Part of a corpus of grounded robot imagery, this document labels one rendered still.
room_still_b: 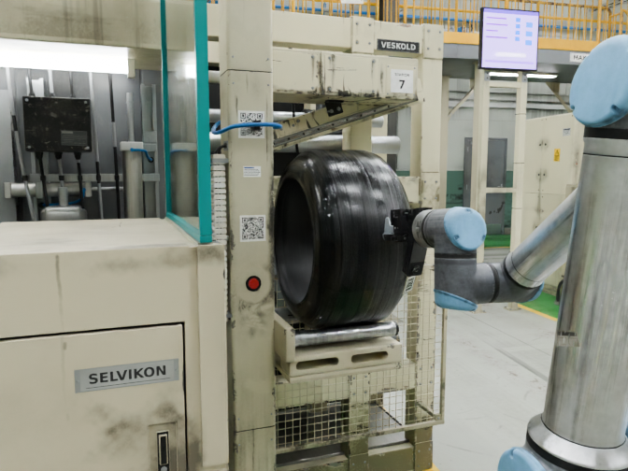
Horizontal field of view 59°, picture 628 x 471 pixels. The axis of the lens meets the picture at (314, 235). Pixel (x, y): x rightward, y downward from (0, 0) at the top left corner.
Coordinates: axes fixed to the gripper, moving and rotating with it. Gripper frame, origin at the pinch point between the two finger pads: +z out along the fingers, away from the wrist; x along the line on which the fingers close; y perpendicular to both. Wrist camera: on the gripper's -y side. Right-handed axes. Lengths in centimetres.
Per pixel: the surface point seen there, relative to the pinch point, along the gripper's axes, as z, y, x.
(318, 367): 14.9, -36.7, 16.0
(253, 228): 20.0, 3.9, 32.0
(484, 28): 287, 180, -257
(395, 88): 41, 52, -27
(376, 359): 17.1, -37.0, -3.5
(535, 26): 281, 184, -310
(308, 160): 18.4, 23.2, 15.2
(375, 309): 10.1, -20.9, -0.4
